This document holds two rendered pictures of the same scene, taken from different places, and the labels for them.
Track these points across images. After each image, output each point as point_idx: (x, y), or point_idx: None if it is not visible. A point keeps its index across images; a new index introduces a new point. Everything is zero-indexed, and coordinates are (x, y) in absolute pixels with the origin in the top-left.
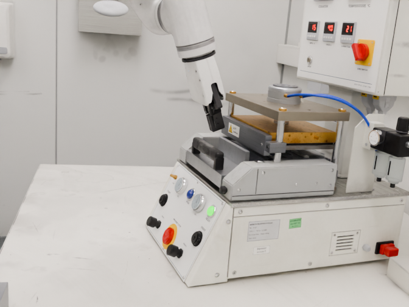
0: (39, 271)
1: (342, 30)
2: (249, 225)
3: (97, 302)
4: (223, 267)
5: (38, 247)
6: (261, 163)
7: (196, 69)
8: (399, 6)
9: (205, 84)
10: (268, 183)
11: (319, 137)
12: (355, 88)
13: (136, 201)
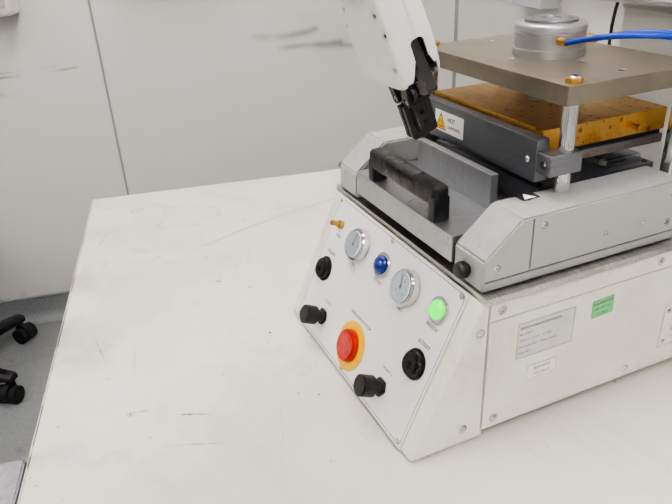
0: (118, 465)
1: None
2: (519, 331)
3: None
4: (473, 413)
5: (108, 399)
6: (533, 201)
7: (374, 11)
8: None
9: (398, 44)
10: (554, 242)
11: (641, 125)
12: None
13: (268, 256)
